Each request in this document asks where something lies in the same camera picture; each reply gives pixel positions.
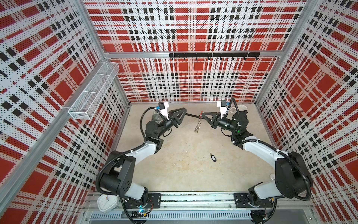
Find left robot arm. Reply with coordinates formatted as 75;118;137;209
95;107;187;206

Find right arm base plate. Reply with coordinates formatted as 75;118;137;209
234;192;274;209

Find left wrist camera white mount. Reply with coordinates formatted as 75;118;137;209
156;101;169;119

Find black wall hook rail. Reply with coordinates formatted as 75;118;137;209
169;52;261;59

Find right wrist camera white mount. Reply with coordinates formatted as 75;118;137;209
216;100;229;118

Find white timer device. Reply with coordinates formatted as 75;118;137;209
97;195;119;213

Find grey ribbed round object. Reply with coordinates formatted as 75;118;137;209
151;112;164;125

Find small white round disc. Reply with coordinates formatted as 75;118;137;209
269;174;276;180

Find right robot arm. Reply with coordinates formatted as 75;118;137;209
199;98;313;207

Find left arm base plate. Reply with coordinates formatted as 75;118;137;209
124;193;162;209

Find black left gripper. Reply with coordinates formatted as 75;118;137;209
155;106;184;139

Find black key fob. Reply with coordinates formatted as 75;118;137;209
210;154;217;162

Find white wire mesh basket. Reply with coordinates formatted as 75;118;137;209
68;62;119;120

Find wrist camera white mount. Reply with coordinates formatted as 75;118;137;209
156;101;169;119
216;100;229;118

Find black wrist watch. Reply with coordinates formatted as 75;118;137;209
185;113;199;118

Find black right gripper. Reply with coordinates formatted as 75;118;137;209
202;113;237;135

